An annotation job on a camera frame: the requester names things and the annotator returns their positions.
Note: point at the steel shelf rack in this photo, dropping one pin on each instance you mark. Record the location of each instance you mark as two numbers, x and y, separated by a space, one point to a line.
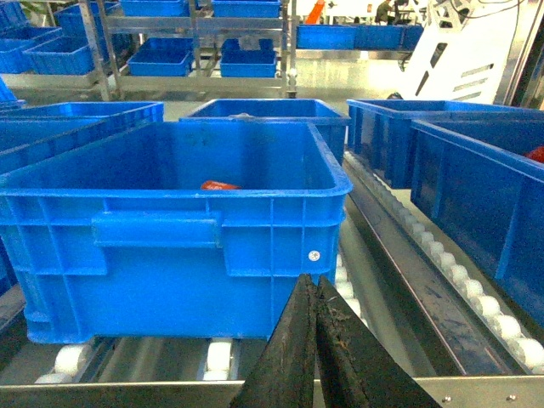
416 313

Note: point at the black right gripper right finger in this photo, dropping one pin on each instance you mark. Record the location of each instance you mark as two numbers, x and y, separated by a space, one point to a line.
355 369

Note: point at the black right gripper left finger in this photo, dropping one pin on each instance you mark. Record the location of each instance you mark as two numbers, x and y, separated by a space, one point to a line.
285 371

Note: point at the blue bin middle front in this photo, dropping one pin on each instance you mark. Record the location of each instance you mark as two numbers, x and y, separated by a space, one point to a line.
30 136

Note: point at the blue bin right front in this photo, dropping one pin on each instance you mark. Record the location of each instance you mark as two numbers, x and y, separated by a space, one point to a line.
146 252

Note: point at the blue bin far right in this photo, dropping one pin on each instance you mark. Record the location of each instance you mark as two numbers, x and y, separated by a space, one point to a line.
475 181

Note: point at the white machine panel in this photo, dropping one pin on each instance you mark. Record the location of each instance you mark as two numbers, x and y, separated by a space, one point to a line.
462 53

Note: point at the orange cylindrical cap 4680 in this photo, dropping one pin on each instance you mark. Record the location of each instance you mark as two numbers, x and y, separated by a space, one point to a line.
217 185

